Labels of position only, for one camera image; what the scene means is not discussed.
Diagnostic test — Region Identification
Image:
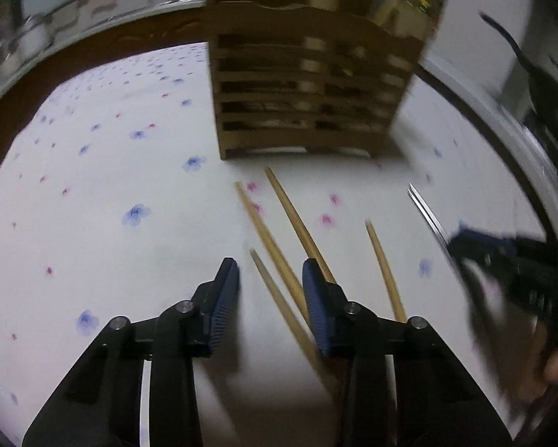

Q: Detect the white floral tablecloth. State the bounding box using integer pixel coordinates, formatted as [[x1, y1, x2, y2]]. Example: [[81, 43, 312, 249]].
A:
[[0, 42, 558, 447]]

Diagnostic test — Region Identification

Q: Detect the black cable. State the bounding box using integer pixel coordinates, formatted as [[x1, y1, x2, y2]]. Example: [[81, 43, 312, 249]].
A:
[[478, 9, 543, 85]]

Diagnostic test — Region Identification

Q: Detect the person's right hand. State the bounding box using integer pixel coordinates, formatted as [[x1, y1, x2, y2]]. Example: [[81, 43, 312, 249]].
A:
[[512, 312, 558, 406]]

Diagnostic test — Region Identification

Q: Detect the metal chopstick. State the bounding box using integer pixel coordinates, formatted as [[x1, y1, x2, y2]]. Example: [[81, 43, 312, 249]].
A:
[[410, 183, 454, 243], [408, 187, 450, 247]]

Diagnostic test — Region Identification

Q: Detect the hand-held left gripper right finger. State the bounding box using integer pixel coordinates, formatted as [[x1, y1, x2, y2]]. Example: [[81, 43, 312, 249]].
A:
[[302, 258, 513, 447]]

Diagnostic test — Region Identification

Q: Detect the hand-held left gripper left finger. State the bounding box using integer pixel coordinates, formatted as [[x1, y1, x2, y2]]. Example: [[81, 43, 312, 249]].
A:
[[22, 257, 241, 447]]

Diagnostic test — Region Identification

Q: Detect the wooden utensil holder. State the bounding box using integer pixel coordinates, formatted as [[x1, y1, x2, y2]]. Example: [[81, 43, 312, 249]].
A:
[[203, 0, 454, 161]]

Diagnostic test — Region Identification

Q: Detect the kitchen counter with wooden cabinets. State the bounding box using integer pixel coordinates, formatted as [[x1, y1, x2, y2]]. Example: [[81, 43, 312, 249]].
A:
[[0, 0, 211, 119]]

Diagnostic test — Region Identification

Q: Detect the wooden chopstick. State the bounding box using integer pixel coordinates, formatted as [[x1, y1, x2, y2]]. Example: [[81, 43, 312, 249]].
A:
[[265, 168, 338, 286], [250, 249, 340, 396], [235, 181, 310, 331], [365, 220, 408, 324]]

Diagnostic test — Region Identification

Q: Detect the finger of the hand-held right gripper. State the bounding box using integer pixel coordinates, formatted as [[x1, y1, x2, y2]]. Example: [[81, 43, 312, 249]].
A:
[[448, 223, 522, 267], [460, 261, 510, 394]]

